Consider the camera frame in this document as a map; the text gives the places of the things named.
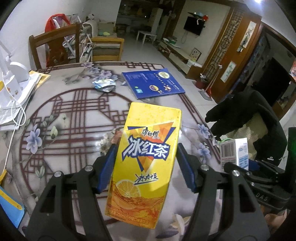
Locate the crumpled blue white wrapper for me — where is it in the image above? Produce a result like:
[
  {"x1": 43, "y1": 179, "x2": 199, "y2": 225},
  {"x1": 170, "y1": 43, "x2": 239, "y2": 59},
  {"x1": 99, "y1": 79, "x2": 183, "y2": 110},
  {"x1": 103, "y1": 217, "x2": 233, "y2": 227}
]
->
[{"x1": 92, "y1": 79, "x2": 116, "y2": 93}]

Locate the stack of papers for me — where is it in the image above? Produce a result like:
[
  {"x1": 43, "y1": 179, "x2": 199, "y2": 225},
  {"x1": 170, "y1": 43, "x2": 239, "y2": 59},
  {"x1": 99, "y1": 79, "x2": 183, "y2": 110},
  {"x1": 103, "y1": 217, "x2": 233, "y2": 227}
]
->
[{"x1": 1, "y1": 71, "x2": 51, "y2": 131}]

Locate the right hand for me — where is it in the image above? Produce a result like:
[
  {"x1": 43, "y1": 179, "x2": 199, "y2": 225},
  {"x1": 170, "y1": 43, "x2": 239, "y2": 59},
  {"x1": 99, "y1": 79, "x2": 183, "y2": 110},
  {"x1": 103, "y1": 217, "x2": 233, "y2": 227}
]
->
[{"x1": 264, "y1": 209, "x2": 287, "y2": 234}]

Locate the small pink paper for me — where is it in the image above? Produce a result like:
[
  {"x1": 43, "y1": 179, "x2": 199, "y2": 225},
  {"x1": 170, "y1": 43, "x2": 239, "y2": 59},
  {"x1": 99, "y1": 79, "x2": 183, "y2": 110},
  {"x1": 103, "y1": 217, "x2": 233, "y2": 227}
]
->
[{"x1": 99, "y1": 128, "x2": 123, "y2": 155}]

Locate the tv cabinet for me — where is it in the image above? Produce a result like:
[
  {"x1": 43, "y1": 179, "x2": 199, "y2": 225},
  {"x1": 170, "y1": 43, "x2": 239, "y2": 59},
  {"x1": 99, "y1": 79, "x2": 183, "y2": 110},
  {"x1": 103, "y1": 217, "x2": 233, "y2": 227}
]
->
[{"x1": 158, "y1": 41, "x2": 202, "y2": 80}]

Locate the yellow iced tea carton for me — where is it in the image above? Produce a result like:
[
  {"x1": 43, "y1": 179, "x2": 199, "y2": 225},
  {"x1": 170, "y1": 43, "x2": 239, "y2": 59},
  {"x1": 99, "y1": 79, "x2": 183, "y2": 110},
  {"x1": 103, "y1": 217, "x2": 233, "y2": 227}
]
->
[{"x1": 105, "y1": 102, "x2": 182, "y2": 228}]

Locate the wooden bench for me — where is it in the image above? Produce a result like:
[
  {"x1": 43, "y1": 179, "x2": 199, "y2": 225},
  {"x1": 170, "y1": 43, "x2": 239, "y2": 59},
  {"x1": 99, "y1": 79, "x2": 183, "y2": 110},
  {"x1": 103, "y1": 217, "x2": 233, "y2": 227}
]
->
[{"x1": 91, "y1": 36, "x2": 125, "y2": 61}]

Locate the wooden chair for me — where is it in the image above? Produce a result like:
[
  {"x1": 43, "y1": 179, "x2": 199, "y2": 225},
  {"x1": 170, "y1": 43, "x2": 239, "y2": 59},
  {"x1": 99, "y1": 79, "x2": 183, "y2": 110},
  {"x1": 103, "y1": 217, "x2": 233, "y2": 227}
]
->
[{"x1": 29, "y1": 22, "x2": 81, "y2": 70}]

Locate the blue booklet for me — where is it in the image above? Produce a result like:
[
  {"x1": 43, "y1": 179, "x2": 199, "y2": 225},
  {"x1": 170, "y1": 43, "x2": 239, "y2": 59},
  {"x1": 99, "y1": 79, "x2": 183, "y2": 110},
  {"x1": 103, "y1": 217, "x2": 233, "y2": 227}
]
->
[{"x1": 122, "y1": 68, "x2": 185, "y2": 99}]

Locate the red bag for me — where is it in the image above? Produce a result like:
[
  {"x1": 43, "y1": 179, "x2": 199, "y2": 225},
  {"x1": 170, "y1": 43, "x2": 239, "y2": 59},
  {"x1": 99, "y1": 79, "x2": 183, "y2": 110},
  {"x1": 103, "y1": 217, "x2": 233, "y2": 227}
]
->
[{"x1": 45, "y1": 14, "x2": 76, "y2": 67}]

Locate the wall television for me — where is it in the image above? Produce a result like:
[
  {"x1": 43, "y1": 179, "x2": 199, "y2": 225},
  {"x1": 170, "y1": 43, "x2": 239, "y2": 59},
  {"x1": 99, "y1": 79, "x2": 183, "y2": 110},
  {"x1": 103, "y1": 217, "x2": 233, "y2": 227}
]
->
[{"x1": 184, "y1": 16, "x2": 205, "y2": 36}]

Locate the white blue medicine box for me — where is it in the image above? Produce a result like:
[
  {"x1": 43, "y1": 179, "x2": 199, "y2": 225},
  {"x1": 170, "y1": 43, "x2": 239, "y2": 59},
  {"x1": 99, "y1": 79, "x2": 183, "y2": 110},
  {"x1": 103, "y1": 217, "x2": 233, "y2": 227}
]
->
[{"x1": 220, "y1": 138, "x2": 249, "y2": 170}]

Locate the red green trash bin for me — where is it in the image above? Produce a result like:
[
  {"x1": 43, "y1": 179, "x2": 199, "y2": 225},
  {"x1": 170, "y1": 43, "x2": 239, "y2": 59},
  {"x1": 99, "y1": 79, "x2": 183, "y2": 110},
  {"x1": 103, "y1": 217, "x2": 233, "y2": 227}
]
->
[{"x1": 219, "y1": 138, "x2": 232, "y2": 143}]

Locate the blue yellow tray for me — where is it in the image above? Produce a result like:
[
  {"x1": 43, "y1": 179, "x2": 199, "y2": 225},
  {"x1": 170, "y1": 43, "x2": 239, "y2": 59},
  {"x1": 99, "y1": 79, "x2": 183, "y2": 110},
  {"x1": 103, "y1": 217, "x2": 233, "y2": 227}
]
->
[{"x1": 0, "y1": 187, "x2": 25, "y2": 228}]

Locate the white desk lamp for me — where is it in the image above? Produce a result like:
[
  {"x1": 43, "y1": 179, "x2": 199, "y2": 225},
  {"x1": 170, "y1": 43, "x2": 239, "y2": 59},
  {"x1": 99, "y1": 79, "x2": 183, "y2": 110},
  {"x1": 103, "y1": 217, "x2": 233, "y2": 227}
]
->
[{"x1": 1, "y1": 42, "x2": 30, "y2": 106}]

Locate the white lamp cable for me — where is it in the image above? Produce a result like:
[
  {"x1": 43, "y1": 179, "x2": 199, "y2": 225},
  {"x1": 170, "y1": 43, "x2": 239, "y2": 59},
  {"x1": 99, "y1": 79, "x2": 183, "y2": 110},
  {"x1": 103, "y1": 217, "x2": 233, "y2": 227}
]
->
[{"x1": 3, "y1": 71, "x2": 27, "y2": 172}]

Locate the white coffee table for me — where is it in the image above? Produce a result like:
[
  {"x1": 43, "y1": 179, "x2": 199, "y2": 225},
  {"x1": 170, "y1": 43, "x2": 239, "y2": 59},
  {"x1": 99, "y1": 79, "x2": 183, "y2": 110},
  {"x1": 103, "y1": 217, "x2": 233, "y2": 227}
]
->
[{"x1": 136, "y1": 31, "x2": 157, "y2": 45}]

